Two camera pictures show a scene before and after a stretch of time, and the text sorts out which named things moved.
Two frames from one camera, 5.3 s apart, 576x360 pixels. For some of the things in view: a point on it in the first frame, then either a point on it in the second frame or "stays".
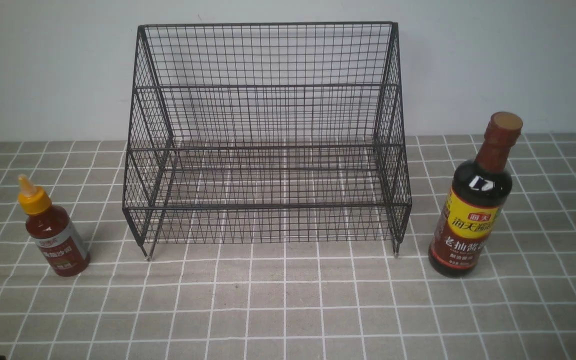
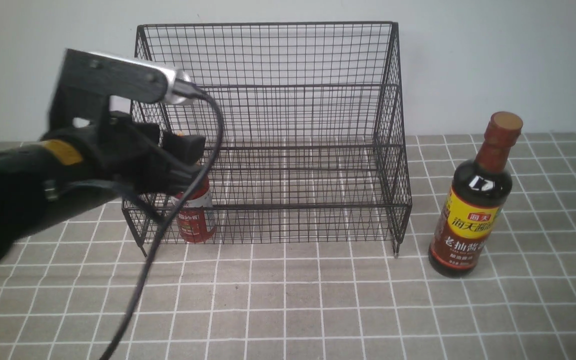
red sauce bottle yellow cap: [53, 229] -> [195, 222]
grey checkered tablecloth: [542, 294] stays
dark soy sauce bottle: [479, 193] stays
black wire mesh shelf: [268, 133] stays
